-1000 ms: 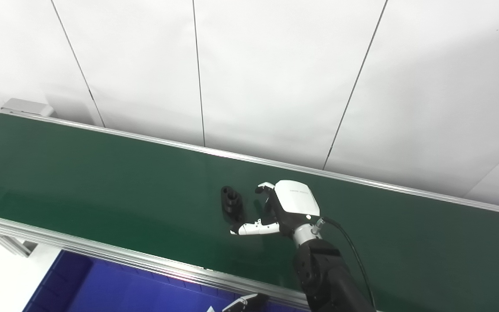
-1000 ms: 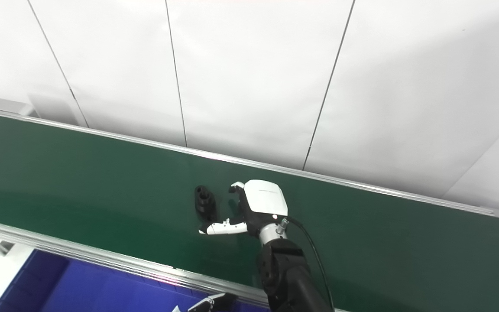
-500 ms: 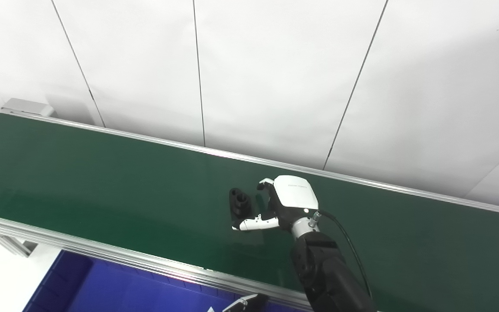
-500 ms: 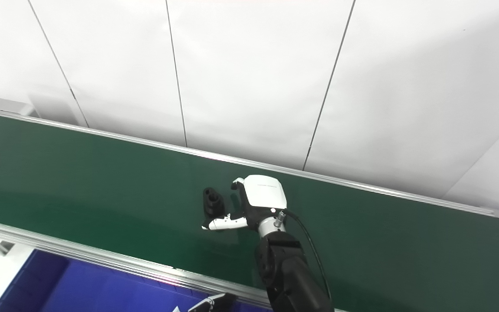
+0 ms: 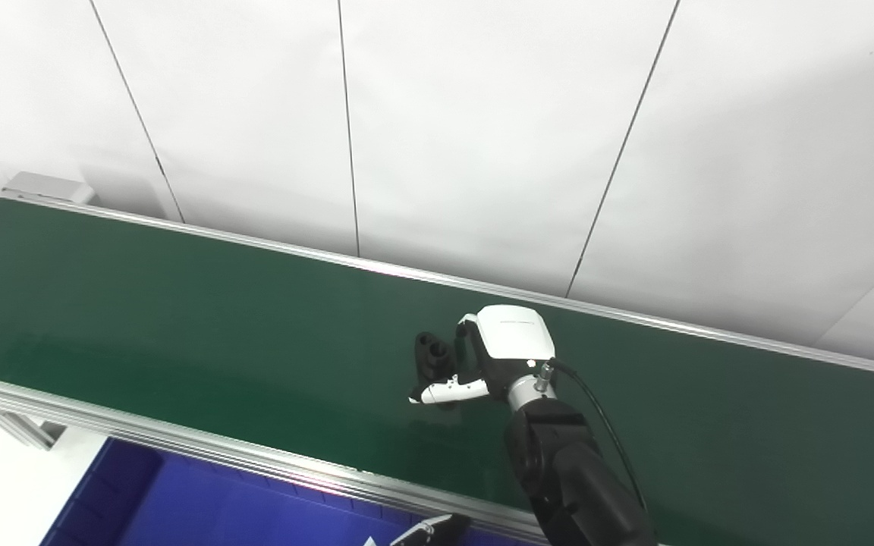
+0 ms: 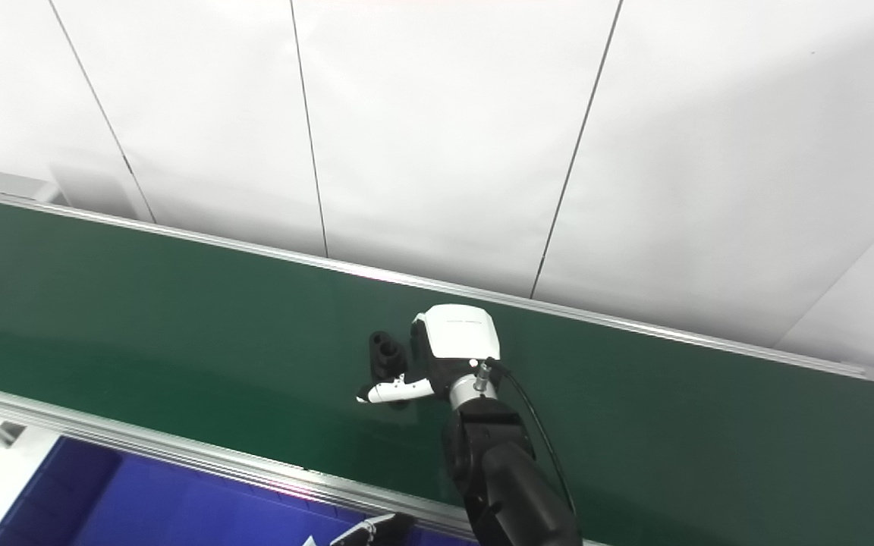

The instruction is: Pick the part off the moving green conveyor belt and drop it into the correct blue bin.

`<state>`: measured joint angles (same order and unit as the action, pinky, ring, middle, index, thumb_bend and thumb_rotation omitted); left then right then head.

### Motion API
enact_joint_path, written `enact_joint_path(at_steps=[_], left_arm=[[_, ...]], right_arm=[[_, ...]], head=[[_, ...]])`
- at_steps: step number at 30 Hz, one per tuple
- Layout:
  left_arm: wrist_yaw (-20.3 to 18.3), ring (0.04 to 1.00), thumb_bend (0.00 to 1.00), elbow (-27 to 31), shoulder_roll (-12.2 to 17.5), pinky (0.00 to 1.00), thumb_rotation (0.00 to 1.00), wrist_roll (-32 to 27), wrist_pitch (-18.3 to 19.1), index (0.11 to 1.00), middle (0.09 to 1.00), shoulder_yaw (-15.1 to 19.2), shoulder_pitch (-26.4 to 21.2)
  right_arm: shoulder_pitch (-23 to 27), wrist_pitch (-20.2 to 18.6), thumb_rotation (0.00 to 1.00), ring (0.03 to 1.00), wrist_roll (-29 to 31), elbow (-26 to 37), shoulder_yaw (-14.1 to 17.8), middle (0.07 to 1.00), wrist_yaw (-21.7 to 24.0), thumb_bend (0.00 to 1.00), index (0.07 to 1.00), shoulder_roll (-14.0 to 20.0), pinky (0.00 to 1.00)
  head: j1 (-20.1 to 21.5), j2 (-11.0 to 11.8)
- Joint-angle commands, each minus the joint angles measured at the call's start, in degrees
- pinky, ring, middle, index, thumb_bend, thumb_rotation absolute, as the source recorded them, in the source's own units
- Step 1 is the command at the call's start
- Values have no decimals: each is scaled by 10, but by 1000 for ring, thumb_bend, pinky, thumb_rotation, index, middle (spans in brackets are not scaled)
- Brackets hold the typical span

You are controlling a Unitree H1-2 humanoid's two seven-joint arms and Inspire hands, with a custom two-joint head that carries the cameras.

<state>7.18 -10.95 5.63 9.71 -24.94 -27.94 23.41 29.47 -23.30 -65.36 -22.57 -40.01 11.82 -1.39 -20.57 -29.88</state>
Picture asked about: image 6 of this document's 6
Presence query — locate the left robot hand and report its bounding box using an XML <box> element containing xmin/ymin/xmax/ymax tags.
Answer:
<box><xmin>302</xmin><ymin>513</ymin><xmax>417</xmax><ymax>546</ymax></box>

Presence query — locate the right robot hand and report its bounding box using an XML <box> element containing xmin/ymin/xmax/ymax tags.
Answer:
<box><xmin>357</xmin><ymin>303</ymin><xmax>501</xmax><ymax>406</ymax></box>

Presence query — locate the black plastic part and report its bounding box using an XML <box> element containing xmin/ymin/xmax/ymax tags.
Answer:
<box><xmin>368</xmin><ymin>331</ymin><xmax>412</xmax><ymax>410</ymax></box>

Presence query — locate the blue plastic bin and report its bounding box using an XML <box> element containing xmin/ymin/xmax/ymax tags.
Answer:
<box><xmin>0</xmin><ymin>436</ymin><xmax>476</xmax><ymax>546</ymax></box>

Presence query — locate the green conveyor belt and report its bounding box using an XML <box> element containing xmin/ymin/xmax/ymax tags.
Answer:
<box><xmin>0</xmin><ymin>197</ymin><xmax>874</xmax><ymax>546</ymax></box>
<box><xmin>0</xmin><ymin>171</ymin><xmax>874</xmax><ymax>546</ymax></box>

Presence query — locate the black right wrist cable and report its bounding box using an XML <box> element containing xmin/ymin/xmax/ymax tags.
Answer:
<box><xmin>473</xmin><ymin>358</ymin><xmax>579</xmax><ymax>518</ymax></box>

